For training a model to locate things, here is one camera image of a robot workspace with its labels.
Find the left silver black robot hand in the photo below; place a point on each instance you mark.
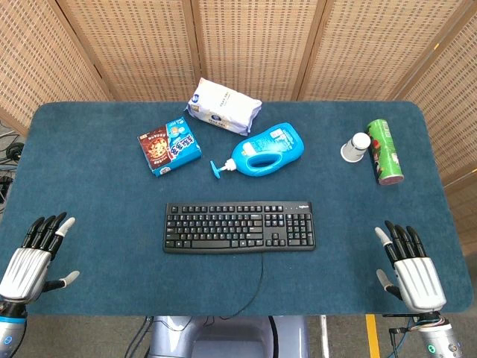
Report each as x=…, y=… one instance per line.
x=26, y=266

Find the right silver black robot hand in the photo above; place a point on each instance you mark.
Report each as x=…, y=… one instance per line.
x=417, y=277

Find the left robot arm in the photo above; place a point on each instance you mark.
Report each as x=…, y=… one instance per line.
x=9, y=328

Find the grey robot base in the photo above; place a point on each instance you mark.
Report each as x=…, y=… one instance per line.
x=227, y=337

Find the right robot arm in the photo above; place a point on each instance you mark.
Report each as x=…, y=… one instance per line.
x=436, y=335

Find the black computer keyboard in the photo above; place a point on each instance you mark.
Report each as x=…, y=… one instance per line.
x=239, y=227

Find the green chips can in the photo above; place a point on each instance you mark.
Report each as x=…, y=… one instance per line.
x=384, y=151

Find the white paper cup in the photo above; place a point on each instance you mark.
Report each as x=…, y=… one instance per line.
x=356, y=148

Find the blue cookie box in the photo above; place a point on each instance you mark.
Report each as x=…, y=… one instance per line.
x=169, y=146

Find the blue pump detergent bottle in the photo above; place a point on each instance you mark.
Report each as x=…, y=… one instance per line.
x=266, y=151

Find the blue table mat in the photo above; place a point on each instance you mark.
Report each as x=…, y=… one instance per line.
x=231, y=209

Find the white tissue pack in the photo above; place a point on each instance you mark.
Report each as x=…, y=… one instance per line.
x=223, y=107

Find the woven folding screen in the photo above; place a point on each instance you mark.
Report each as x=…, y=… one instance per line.
x=238, y=48

